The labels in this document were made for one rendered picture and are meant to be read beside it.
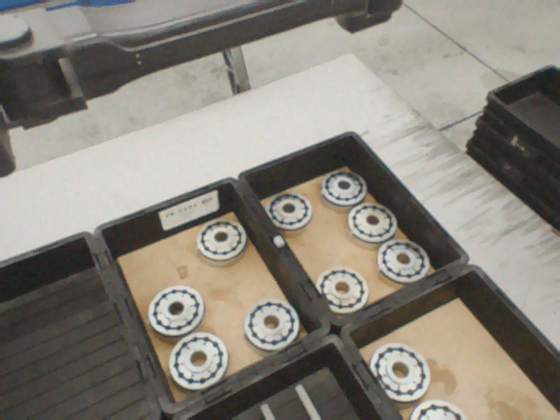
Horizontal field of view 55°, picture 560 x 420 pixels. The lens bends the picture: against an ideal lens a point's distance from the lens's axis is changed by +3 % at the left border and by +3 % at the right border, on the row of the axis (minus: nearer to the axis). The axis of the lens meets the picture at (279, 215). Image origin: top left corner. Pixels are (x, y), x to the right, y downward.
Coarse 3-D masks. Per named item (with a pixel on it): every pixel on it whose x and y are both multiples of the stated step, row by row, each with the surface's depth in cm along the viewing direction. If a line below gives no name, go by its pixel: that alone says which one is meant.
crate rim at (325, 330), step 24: (192, 192) 106; (240, 192) 106; (96, 240) 99; (288, 264) 96; (120, 288) 92; (312, 336) 87; (144, 360) 85; (264, 360) 85; (216, 384) 82; (168, 408) 80
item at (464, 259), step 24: (360, 144) 116; (264, 168) 111; (384, 168) 111; (408, 192) 107; (264, 216) 103; (432, 216) 103; (456, 264) 97; (312, 288) 93; (408, 288) 93; (360, 312) 90
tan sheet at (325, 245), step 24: (312, 192) 120; (312, 216) 116; (336, 216) 116; (288, 240) 111; (312, 240) 112; (336, 240) 112; (408, 240) 112; (312, 264) 108; (336, 264) 108; (360, 264) 108; (384, 288) 105
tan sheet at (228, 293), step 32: (128, 256) 108; (160, 256) 109; (192, 256) 109; (256, 256) 109; (160, 288) 104; (192, 288) 104; (224, 288) 104; (256, 288) 104; (224, 320) 100; (160, 352) 96
